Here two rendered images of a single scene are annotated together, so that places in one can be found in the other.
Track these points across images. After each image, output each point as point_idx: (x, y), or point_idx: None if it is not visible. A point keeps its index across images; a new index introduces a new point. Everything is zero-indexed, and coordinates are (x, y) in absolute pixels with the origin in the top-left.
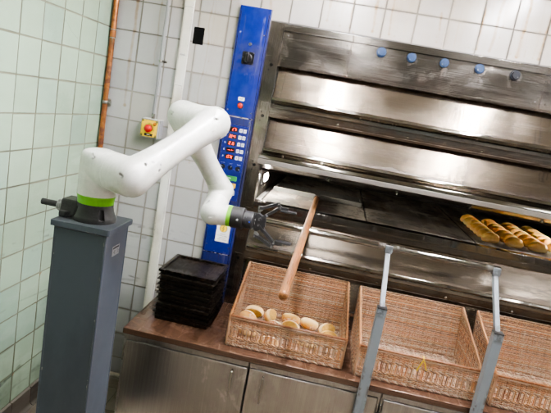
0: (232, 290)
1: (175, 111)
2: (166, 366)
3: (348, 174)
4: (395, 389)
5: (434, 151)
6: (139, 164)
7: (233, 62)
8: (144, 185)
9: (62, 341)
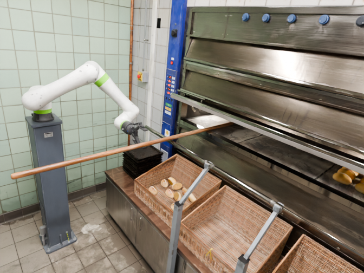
0: None
1: None
2: (115, 195)
3: (210, 109)
4: (191, 260)
5: (282, 96)
6: (28, 94)
7: (169, 37)
8: (30, 105)
9: None
